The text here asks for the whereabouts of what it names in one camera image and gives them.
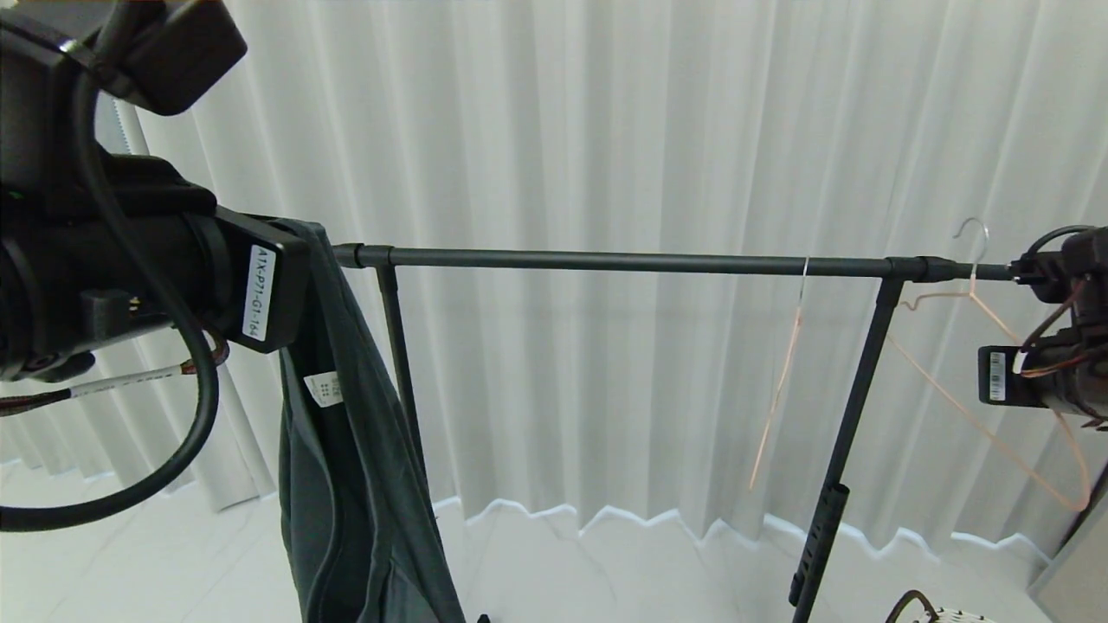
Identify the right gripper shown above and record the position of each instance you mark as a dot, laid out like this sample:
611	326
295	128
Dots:
1011	389

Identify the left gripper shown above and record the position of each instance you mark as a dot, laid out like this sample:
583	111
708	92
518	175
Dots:
156	260

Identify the pink clothes hanger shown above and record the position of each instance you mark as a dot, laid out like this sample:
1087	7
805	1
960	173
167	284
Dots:
782	381
972	281

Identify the dark grey long-sleeved shirt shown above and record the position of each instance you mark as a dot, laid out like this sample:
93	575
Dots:
363	484

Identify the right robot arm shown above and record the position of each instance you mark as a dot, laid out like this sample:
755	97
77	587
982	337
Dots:
1092	260

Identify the white laundry basket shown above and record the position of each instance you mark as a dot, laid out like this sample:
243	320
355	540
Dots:
952	617

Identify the black clothes rack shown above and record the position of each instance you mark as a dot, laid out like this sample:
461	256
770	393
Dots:
606	260

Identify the white curtain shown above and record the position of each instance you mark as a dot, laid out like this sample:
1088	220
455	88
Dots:
606	130

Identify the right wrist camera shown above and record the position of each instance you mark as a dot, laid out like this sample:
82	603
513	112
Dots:
1043	277

